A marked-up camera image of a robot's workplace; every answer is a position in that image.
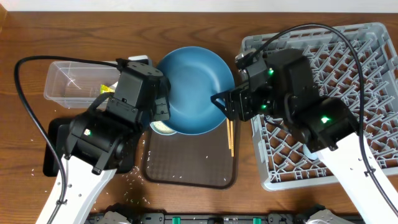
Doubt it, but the light blue rice bowl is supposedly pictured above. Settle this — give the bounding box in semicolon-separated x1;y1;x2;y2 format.
150;121;176;136

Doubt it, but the dark blue plate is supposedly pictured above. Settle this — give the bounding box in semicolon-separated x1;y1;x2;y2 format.
157;46;235;135

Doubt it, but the yellow foil snack wrapper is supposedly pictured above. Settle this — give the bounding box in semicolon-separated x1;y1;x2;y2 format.
100;85;115;94

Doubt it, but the light blue plastic cup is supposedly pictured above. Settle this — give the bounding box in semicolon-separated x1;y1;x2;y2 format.
302;144;318;161

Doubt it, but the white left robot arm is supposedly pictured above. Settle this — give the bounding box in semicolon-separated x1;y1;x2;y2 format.
37;58;170;223

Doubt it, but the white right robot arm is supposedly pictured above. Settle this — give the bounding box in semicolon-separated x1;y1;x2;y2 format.
211;49;397;223

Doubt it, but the grey dishwasher rack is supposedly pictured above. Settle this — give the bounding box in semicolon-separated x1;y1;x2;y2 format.
237;22;398;192

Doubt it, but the wooden chopstick right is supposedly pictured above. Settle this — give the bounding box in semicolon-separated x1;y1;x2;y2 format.
229;121;234;157

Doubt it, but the dark brown serving tray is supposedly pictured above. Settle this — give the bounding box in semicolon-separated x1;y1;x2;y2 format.
141;121;240;189

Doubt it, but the clear plastic bin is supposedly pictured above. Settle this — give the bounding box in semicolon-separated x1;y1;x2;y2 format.
44;61;119;108

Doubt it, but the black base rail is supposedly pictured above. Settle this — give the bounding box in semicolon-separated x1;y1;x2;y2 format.
83;203;358;224

